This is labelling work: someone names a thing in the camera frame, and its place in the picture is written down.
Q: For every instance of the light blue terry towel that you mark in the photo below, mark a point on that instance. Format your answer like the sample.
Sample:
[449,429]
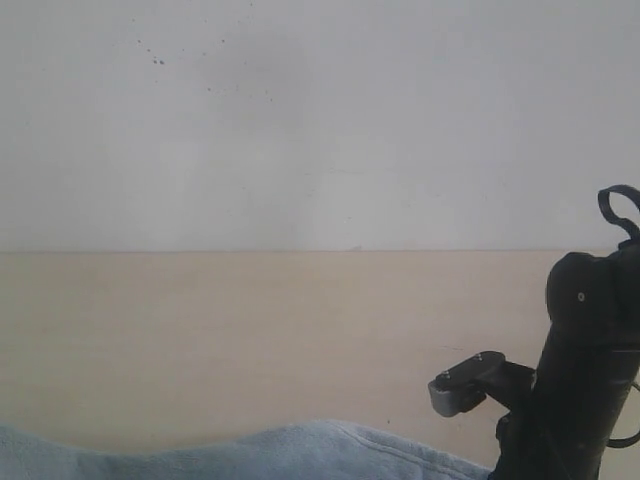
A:
[327,449]

